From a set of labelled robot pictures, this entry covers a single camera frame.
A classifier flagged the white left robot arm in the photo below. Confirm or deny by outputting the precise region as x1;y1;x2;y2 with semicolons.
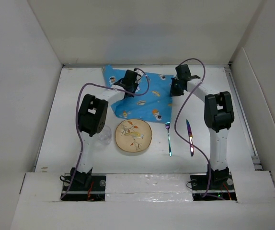
70;68;149;190

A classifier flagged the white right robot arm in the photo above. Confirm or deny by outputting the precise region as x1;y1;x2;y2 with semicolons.
170;64;234;189

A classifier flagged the iridescent knife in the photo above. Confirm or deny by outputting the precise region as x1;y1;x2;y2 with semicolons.
186;119;195;156

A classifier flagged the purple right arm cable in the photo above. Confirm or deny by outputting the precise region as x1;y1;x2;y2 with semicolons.
173;58;221;199

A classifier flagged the aluminium rail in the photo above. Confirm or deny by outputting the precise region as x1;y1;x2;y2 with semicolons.
224;66;264;171

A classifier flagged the iridescent fork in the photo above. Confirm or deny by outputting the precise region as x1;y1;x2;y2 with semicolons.
165;122;172;157

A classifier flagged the blue space-print cloth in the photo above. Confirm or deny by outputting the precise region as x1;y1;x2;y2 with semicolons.
111;70;173;123

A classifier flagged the clear plastic cup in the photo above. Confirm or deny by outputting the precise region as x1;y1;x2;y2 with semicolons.
97;126;112;147

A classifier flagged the beige bird-pattern plate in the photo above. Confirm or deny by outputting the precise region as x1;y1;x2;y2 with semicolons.
115;119;152;153

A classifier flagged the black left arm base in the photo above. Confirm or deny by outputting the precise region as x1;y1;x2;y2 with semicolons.
59;167;107;202

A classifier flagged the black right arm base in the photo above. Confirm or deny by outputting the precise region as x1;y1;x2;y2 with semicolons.
186;167;237;201

